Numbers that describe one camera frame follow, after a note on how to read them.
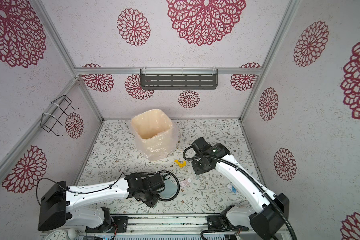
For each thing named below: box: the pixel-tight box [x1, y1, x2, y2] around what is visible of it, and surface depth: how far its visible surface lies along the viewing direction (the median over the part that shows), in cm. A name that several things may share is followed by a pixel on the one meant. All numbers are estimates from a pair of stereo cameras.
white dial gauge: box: [44, 229, 68, 240], surface depth 69 cm
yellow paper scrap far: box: [174, 159, 187, 168], surface depth 97 cm
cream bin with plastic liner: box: [130, 109, 179, 162], surface depth 85 cm
